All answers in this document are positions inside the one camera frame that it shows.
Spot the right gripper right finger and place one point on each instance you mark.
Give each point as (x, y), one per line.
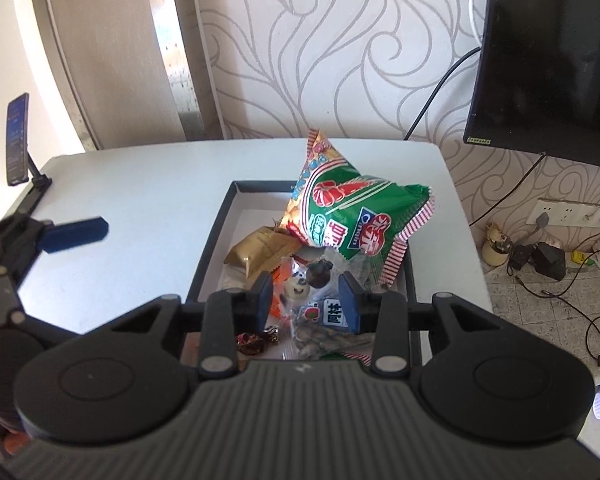
(351, 295)

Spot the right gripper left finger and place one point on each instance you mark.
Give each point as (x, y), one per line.
(259, 300)

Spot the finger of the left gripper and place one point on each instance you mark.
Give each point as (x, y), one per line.
(60, 237)

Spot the clear white candy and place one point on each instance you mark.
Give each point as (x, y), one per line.
(313, 281)

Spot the brown foil candy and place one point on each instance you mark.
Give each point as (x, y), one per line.
(254, 344)

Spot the clear sunflower seed packet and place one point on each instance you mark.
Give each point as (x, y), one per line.
(319, 330)

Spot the orange snack bar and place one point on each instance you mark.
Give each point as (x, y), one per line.
(279, 276)

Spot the gold wrapped snack pack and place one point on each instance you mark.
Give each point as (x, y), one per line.
(262, 251)

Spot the black phone stand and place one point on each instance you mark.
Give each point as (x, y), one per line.
(40, 185)

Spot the orange prawn cracker bag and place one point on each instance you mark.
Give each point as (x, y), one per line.
(320, 157)

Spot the green striped snack bag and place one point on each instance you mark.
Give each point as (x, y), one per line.
(367, 216)

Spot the dark grey tray box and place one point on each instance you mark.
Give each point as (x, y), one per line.
(246, 206)

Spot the smartphone with blue screen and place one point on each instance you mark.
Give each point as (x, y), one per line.
(16, 144)

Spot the white wall socket strip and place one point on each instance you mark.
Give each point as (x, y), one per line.
(569, 214)

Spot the black wall television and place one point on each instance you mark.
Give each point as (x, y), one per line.
(538, 85)

